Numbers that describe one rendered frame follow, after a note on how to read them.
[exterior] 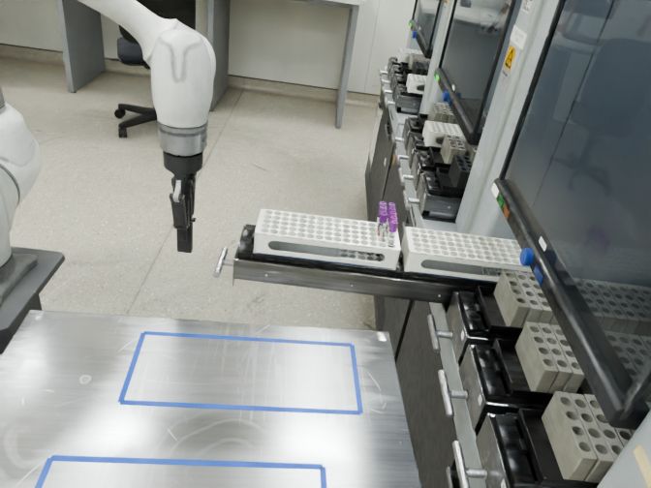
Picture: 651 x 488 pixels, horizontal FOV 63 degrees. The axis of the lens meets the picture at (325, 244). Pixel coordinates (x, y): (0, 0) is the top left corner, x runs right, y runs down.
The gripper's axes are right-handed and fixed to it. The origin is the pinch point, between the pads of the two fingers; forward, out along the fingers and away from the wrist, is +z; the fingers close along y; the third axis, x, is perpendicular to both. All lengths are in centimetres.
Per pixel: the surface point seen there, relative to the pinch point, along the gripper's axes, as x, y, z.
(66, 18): 152, 287, 29
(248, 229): -13.0, 3.2, -1.7
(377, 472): -38, -52, -2
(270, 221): -17.8, 0.1, -6.5
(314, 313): -33, 74, 80
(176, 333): -6.4, -31.1, -2.0
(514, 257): -69, -1, -6
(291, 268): -23.3, -6.8, 0.0
